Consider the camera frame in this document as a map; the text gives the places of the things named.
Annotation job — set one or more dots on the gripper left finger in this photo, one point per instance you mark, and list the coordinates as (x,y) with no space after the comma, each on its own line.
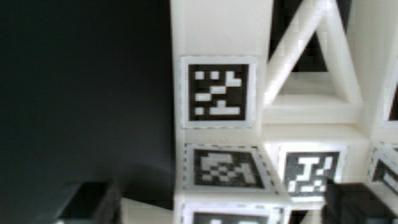
(92,207)

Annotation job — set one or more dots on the white U-shaped obstacle fence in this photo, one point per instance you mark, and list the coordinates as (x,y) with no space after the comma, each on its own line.
(138,213)

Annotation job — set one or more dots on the white tagged cube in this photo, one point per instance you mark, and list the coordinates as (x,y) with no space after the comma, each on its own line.
(229,192)
(382,169)

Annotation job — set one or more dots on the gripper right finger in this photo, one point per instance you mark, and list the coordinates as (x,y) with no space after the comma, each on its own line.
(353,206)

